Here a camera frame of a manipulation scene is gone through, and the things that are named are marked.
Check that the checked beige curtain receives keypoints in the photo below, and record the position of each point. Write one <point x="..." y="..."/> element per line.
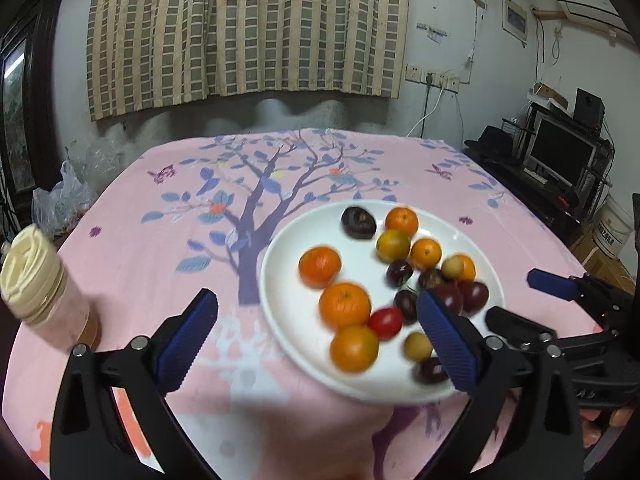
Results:
<point x="157" y="53"/>

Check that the dark purple plum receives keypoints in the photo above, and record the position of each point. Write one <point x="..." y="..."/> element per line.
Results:
<point x="450" y="296"/>
<point x="475" y="295"/>

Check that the orange yellow fruit on plate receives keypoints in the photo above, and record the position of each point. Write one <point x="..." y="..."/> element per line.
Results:
<point x="425" y="254"/>

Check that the black speaker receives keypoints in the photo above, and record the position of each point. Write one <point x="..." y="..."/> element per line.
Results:
<point x="589" y="110"/>

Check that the large orange kumquat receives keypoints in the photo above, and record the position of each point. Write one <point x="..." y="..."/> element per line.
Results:
<point x="354" y="349"/>

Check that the greenish yellow fruit on plate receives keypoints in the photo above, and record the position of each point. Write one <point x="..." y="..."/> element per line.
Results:
<point x="393" y="245"/>

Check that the dark purple plum right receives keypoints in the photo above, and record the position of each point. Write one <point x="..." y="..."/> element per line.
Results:
<point x="475" y="295"/>

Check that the large mandarin orange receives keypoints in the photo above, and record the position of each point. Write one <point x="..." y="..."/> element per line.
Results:
<point x="344" y="304"/>

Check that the red cherry tomato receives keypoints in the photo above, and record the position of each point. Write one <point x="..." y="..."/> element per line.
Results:
<point x="386" y="323"/>

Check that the dark purple plum left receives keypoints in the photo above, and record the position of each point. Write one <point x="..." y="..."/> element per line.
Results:
<point x="450" y="296"/>

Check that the white bucket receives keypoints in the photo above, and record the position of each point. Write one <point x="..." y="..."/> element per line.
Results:
<point x="612" y="227"/>

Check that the dark cherry with stem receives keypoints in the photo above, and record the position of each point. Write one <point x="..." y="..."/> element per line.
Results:
<point x="405" y="302"/>

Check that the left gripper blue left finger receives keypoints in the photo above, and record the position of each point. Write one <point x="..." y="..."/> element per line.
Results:
<point x="180" y="338"/>

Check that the plastic jar beige lid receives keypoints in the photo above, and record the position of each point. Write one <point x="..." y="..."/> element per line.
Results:
<point x="38" y="289"/>

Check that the yellow longan centre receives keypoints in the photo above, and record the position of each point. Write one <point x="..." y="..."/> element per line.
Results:
<point x="417" y="347"/>

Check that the white wall power strip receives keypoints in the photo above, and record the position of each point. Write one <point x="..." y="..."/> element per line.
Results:
<point x="447" y="80"/>

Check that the yellow longan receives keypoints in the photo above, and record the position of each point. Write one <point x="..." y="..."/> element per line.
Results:
<point x="417" y="347"/>
<point x="452" y="268"/>

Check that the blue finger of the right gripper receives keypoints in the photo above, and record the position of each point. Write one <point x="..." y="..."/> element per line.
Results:
<point x="521" y="333"/>
<point x="552" y="284"/>

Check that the large water chestnut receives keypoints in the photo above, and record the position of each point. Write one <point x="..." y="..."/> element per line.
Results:
<point x="358" y="223"/>

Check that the white oval plate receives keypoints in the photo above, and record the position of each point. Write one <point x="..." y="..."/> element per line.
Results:
<point x="292" y="312"/>

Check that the person's right hand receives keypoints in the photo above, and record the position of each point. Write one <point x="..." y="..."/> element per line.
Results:
<point x="594" y="422"/>

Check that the clear plastic bag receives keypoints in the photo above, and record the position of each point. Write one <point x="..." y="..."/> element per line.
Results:
<point x="58" y="211"/>

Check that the small mandarin orange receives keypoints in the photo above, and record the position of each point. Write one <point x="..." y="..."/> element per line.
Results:
<point x="404" y="220"/>

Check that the yellow longan right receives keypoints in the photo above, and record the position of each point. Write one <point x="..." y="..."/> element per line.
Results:
<point x="452" y="268"/>

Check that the dark cherry near gripper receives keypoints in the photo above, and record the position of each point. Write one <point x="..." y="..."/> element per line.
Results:
<point x="398" y="273"/>

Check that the orange fruit behind plums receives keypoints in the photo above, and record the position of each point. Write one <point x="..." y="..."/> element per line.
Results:
<point x="467" y="268"/>

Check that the pink printed tablecloth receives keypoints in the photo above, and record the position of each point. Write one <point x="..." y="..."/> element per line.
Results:
<point x="200" y="213"/>

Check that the computer monitor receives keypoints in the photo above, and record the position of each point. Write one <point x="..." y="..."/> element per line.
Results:
<point x="559" y="150"/>

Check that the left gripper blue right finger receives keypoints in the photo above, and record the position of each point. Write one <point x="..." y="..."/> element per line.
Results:
<point x="454" y="339"/>

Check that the medium mandarin orange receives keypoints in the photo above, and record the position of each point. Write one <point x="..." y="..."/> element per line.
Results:
<point x="319" y="266"/>

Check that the white air conditioner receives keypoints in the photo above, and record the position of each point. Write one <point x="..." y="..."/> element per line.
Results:
<point x="597" y="14"/>

